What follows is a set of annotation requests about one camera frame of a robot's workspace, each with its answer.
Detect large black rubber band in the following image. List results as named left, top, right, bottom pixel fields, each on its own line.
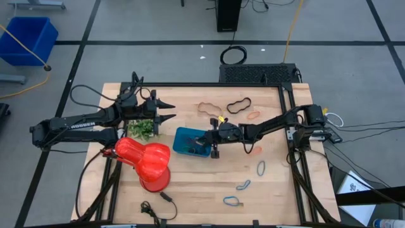
left=182, top=135, right=205, bottom=155

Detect tan wavy rubber band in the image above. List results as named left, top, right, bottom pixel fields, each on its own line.
left=197, top=101, right=223, bottom=117

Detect black mesh computer case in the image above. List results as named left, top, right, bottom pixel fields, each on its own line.
left=218, top=63, right=301, bottom=85

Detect black cable beside table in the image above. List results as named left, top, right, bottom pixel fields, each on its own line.
left=75, top=148, right=108, bottom=222

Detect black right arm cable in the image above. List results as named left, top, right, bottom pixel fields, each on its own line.
left=242, top=134, right=256, bottom=155

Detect black computer tower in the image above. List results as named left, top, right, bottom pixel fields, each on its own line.
left=216, top=0, right=242, bottom=33

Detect black metal bar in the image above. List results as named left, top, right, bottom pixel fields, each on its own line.
left=335, top=186, right=405, bottom=206

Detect blue storage crate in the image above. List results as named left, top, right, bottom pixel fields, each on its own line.
left=0, top=16, right=59, bottom=67

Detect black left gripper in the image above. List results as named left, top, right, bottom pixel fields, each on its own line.
left=118, top=90, right=177, bottom=136

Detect white paper sheet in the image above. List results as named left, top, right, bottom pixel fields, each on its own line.
left=336, top=170, right=377, bottom=226

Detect green plant in white pot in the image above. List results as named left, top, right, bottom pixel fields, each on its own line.
left=127, top=118, right=161, bottom=143

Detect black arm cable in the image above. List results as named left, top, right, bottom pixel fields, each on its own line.
left=70, top=71, right=153, bottom=110
left=242, top=134, right=256, bottom=155

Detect black wavy rubber band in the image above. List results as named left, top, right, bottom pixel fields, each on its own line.
left=226, top=97, right=252, bottom=115

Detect yellow hanging cable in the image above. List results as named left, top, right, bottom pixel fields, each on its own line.
left=282, top=0, right=304, bottom=63
left=0, top=24, right=52, bottom=99

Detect white spray bottle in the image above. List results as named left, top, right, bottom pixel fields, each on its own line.
left=373, top=218, right=405, bottom=228

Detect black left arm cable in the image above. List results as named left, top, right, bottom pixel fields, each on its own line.
left=70, top=71, right=153, bottom=110

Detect coiled black cable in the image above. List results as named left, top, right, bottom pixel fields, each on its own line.
left=220, top=45, right=248, bottom=66

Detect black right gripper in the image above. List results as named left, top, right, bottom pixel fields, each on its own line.
left=195, top=118, right=245, bottom=158

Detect white cable loop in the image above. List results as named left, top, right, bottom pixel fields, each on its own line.
left=325, top=111, right=345, bottom=128

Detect blue plastic bin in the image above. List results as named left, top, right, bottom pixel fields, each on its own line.
left=172, top=126, right=212, bottom=158

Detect black power supply box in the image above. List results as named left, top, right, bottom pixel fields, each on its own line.
left=328, top=126, right=344, bottom=144

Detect black lamp power cord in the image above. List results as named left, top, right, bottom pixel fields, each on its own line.
left=140, top=191, right=178, bottom=227

